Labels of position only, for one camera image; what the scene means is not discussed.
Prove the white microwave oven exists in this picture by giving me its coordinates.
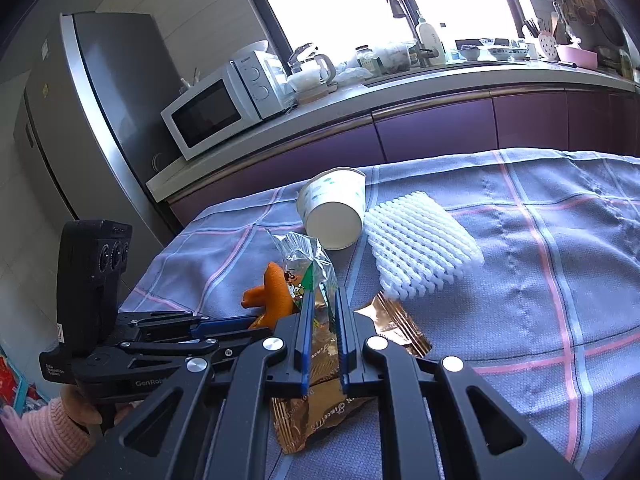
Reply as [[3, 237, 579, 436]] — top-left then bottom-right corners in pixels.
[[160, 50, 296, 162]]

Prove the clear bag with food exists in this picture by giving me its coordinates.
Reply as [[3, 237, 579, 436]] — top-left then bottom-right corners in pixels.
[[375, 40, 413, 71]]

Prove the pink basin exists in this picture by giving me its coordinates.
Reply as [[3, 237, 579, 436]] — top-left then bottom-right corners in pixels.
[[556, 42, 598, 68]]

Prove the clear printed snack wrapper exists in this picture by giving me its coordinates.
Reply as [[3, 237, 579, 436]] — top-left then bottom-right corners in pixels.
[[264, 228, 341, 331]]

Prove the white plastic bag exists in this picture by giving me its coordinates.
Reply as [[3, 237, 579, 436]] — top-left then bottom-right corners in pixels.
[[332, 65, 373, 85]]

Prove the blue plaid tablecloth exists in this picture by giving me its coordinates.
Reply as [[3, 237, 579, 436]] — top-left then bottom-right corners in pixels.
[[120, 147, 640, 480]]

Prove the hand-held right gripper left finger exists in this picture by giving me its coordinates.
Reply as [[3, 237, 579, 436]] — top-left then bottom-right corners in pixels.
[[65, 290, 317, 480]]

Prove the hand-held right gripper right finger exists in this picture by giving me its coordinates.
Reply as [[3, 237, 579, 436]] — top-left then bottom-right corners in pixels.
[[334, 285, 583, 480]]

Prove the gold snack wrapper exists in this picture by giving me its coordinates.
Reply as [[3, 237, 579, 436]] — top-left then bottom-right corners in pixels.
[[270, 292, 433, 456]]

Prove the blue patterned bowl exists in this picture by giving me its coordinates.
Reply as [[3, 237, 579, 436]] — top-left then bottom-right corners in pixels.
[[487, 42, 530, 61]]

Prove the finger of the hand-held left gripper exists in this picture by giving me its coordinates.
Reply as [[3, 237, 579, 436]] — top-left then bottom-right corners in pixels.
[[120, 330, 273, 361], [189, 316, 261, 337]]

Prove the white dotted paper cup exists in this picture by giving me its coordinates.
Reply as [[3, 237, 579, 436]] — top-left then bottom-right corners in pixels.
[[296, 166, 368, 251]]

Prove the white plastic tub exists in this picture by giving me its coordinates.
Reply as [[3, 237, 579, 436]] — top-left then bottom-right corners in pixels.
[[235, 40, 271, 58]]

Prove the white dotted utensil holder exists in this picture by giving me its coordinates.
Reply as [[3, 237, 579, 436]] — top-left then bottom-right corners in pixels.
[[522, 10, 557, 61]]

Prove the colourful printed bag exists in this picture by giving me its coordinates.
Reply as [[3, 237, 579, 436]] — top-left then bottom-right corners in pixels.
[[0, 347, 31, 416]]

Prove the kitchen window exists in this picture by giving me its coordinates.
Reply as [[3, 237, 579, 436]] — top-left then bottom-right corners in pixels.
[[245, 0, 531, 68]]

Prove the kitchen counter with purple cabinets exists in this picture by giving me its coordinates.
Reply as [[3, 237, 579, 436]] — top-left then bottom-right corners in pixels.
[[145, 57, 640, 241]]

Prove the white foam fruit net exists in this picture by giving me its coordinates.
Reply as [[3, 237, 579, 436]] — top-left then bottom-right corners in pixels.
[[362, 190, 486, 302]]

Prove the hanging dark pan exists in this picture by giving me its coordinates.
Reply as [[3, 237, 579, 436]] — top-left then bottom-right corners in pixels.
[[595, 7, 628, 48]]

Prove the orange peel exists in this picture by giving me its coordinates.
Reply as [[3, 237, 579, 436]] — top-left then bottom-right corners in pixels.
[[242, 261, 296, 331]]

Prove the glass kettle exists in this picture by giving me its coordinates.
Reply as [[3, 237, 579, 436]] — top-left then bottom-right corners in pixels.
[[286, 45, 338, 101]]

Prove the white soap bottle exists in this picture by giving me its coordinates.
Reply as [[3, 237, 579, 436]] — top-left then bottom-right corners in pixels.
[[416, 12, 447, 66]]

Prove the glass jar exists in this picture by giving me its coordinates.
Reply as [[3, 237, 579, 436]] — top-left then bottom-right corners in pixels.
[[355, 45, 381, 72]]

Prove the person's left hand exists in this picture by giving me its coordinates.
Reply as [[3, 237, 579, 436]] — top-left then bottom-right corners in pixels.
[[60, 385, 133, 431]]

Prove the grey refrigerator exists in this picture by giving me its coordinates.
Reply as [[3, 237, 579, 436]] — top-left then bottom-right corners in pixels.
[[12, 11, 183, 251]]

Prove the metal faucet with rag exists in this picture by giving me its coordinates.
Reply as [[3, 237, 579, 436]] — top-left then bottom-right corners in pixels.
[[380, 0, 436, 67]]

